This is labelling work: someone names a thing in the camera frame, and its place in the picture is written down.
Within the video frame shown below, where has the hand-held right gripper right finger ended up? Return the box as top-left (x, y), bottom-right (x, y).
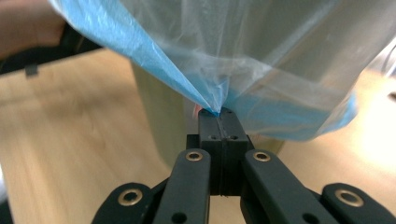
top-left (221, 108), bottom-right (255, 196)

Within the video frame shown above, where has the white blue-edged plastic bag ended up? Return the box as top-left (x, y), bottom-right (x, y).
top-left (48, 0), bottom-right (396, 143)

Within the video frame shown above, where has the grey tape piece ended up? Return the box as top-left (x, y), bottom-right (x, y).
top-left (24, 63), bottom-right (39, 77)

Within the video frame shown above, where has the green plastic bin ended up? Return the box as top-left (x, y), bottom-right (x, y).
top-left (130, 62), bottom-right (284, 169)

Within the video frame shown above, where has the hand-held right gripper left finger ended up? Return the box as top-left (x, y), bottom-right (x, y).
top-left (186, 107), bottom-right (223, 196)

